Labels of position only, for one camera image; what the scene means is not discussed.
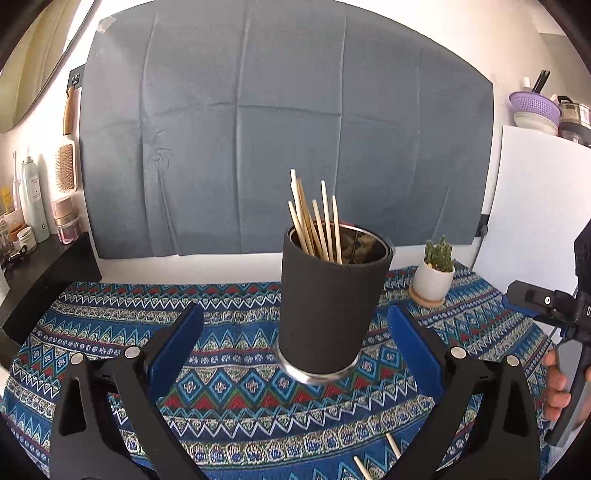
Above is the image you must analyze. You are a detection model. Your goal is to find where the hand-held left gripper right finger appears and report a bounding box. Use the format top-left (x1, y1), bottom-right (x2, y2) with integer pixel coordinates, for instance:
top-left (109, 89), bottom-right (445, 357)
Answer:
top-left (387, 304), bottom-right (541, 480)

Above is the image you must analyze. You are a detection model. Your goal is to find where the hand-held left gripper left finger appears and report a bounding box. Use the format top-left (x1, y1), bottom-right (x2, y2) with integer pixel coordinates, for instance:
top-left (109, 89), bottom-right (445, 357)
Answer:
top-left (50, 302), bottom-right (208, 480)

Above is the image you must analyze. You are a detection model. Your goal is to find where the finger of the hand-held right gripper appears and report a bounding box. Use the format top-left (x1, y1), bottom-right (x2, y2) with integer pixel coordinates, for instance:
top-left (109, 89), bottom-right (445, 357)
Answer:
top-left (503, 281), bottom-right (578, 329)

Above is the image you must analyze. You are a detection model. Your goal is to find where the black utensil holder cup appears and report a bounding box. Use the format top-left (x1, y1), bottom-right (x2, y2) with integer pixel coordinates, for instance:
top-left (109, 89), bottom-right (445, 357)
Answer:
top-left (276, 224), bottom-right (394, 385)

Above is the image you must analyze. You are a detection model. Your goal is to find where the bundle of wooden chopsticks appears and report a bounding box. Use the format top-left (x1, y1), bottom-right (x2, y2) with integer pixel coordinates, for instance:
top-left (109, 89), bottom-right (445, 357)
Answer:
top-left (287, 168), bottom-right (345, 265)

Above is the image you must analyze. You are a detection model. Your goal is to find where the person's right hand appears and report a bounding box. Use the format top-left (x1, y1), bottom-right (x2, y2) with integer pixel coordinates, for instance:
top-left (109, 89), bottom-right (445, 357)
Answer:
top-left (542, 350), bottom-right (568, 421)

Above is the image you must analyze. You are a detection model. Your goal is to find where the round wooden coaster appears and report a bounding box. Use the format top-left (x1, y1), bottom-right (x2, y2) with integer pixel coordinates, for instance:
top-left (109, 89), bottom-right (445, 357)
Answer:
top-left (409, 285), bottom-right (446, 308)

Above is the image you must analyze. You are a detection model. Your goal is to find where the white plant pot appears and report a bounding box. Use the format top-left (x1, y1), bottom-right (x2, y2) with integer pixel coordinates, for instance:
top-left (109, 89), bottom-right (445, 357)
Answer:
top-left (412, 259), bottom-right (455, 301)

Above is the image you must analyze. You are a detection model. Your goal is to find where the white board panel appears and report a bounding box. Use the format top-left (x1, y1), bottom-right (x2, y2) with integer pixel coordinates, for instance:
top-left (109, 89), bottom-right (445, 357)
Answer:
top-left (472, 124), bottom-right (591, 333)

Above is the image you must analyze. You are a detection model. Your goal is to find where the small green cactus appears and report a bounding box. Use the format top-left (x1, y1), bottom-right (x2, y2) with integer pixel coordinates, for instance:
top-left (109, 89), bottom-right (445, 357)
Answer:
top-left (424, 235), bottom-right (455, 273)

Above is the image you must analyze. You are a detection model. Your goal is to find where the blue patterned tablecloth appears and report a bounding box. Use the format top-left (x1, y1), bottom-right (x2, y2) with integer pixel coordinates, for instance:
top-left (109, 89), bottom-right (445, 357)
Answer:
top-left (0, 261), bottom-right (561, 480)

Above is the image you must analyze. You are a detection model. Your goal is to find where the black shelf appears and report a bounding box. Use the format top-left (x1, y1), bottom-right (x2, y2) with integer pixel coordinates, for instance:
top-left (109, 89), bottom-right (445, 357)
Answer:
top-left (0, 231), bottom-right (103, 370)

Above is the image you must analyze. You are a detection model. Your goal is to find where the dark cooking pot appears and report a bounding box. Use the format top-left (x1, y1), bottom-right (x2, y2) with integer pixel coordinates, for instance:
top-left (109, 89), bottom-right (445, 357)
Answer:
top-left (558, 121), bottom-right (591, 146)

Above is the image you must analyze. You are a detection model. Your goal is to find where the pink cosmetic jar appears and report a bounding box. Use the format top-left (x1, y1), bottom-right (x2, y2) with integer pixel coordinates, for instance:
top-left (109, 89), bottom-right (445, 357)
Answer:
top-left (51, 196), bottom-right (82, 245)

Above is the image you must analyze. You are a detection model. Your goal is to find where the white bowl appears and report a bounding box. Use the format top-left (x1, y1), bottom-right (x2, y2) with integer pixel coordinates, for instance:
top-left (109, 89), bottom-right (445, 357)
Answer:
top-left (513, 111), bottom-right (560, 136)

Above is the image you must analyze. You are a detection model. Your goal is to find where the steel pot with lid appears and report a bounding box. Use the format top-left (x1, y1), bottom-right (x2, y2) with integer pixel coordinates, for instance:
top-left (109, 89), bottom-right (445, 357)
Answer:
top-left (556, 96), bottom-right (591, 125)

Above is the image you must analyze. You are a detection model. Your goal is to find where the small white jar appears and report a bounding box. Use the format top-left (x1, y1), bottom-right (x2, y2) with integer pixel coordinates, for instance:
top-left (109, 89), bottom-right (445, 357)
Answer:
top-left (16, 226), bottom-right (38, 254)

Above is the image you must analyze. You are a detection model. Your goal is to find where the purple colander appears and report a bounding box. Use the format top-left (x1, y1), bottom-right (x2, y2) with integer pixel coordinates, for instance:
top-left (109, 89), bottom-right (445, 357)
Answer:
top-left (509, 91), bottom-right (563, 124)

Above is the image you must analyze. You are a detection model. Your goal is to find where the grey spray can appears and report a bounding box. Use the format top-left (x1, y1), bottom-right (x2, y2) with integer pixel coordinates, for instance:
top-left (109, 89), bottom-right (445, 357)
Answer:
top-left (21, 156), bottom-right (51, 244)

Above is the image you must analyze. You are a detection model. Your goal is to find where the clear glass jar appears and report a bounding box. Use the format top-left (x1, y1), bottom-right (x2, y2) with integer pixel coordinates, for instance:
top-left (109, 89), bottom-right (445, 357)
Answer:
top-left (0, 217), bottom-right (14, 259)

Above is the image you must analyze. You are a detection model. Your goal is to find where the wooden hairbrush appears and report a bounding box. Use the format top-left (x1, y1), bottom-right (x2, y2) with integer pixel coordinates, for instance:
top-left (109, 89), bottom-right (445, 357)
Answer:
top-left (54, 88), bottom-right (79, 193)

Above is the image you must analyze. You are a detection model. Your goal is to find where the white electric toothbrush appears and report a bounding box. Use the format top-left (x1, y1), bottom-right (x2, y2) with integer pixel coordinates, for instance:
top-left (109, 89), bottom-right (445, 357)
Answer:
top-left (11, 150), bottom-right (23, 210)

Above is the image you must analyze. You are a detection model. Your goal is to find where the blue-grey backdrop cloth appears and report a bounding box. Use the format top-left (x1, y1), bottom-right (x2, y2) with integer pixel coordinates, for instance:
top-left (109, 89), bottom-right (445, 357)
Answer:
top-left (78, 0), bottom-right (495, 259)

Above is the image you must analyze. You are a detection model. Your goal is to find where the round wall mirror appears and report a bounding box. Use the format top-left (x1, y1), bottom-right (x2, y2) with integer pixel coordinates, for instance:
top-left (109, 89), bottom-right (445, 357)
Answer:
top-left (0, 0), bottom-right (95, 134)

